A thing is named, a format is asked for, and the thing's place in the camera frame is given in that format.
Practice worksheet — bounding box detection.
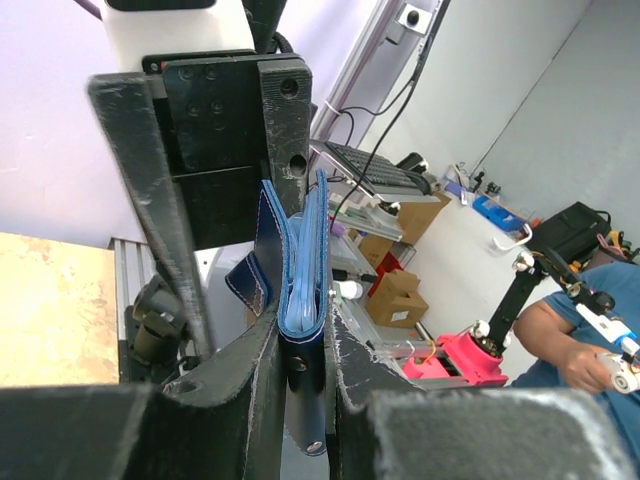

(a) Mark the pink leader arm base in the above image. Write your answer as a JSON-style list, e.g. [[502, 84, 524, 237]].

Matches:
[[402, 333, 508, 389]]

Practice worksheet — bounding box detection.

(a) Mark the blue card holder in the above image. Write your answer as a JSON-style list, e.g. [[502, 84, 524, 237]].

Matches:
[[225, 169, 331, 456]]

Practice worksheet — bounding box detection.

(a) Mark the black bag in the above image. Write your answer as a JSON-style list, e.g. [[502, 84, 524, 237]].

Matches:
[[525, 202, 612, 264]]

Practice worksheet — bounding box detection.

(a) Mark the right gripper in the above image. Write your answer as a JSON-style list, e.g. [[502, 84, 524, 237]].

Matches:
[[87, 50, 312, 358]]

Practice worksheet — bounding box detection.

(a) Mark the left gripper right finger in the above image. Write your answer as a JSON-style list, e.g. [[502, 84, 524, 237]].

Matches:
[[326, 301, 637, 479]]

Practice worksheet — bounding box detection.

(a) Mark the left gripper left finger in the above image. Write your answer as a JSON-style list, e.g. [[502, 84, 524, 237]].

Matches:
[[1, 312, 284, 479]]

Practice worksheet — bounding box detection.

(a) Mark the cardboard box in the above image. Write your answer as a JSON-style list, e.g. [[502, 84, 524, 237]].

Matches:
[[365, 269, 429, 328]]

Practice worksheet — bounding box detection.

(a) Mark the person in blue shirt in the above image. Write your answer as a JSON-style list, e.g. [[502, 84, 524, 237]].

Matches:
[[511, 262, 639, 447]]

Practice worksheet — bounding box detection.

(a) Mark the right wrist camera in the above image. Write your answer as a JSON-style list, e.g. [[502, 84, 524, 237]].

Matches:
[[100, 1, 255, 73]]

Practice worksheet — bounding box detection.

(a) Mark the black keyboard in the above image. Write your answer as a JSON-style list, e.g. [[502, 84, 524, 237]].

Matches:
[[324, 141, 432, 195]]

